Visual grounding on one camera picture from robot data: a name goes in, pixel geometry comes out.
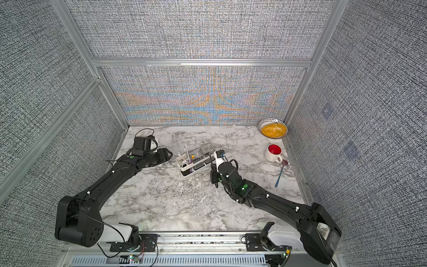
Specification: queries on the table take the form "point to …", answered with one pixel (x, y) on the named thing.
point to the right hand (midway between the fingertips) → (211, 161)
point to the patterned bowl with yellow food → (273, 128)
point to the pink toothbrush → (184, 158)
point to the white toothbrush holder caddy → (183, 167)
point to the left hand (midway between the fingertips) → (171, 153)
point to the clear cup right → (207, 149)
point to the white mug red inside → (272, 153)
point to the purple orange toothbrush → (191, 169)
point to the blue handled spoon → (284, 162)
